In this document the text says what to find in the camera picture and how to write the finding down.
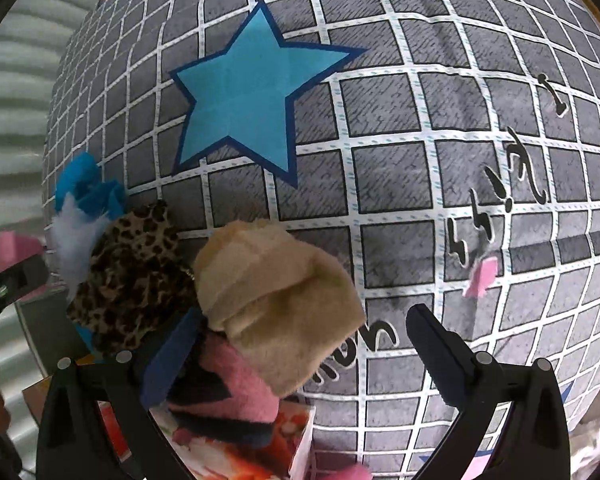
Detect beige plush cloth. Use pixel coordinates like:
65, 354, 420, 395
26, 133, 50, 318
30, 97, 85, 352
192, 220, 367, 397

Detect small pink foam piece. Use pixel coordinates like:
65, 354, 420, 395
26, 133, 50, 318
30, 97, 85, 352
462, 256, 499, 299

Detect red box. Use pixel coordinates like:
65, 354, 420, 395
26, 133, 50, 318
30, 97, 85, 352
99, 400, 133, 463

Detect grey grid star-print blanket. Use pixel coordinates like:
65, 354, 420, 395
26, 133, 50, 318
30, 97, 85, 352
40, 0, 600, 480

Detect leopard print scrunchie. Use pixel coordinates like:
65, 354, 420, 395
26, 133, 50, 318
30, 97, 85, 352
66, 200, 201, 357

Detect grey storage box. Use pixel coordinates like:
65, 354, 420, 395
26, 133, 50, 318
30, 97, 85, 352
19, 299, 97, 377

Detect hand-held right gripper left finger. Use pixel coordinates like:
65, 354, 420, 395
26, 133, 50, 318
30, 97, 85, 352
36, 305, 206, 480

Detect pink and black fleece cloth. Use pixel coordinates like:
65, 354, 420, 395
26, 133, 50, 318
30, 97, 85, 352
167, 332, 282, 449

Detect pink foam block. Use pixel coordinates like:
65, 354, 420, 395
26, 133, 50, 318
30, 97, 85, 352
0, 231, 45, 302

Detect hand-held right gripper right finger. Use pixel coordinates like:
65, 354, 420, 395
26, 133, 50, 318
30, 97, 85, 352
405, 304, 573, 480

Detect white cloth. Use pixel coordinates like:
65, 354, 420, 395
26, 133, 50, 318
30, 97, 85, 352
569, 417, 600, 480

